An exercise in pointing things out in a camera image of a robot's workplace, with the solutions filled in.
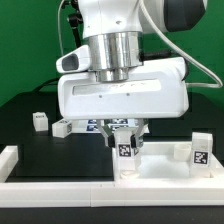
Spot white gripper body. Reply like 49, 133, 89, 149
56, 45, 189, 120

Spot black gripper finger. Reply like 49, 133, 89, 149
131, 119, 148, 148
96, 120, 115, 148

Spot white square table top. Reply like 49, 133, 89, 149
112, 141, 224, 183

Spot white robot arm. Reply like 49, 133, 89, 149
56, 0, 222, 148

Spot white fiducial tag sheet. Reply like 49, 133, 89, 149
71, 117, 150, 135

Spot white U-shaped obstacle fence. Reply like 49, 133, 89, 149
0, 146, 224, 208

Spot black cable at base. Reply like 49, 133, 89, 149
32, 78, 61, 93

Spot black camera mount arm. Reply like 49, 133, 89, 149
67, 11, 83, 48

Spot white hanging cable left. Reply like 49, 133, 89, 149
56, 0, 68, 58

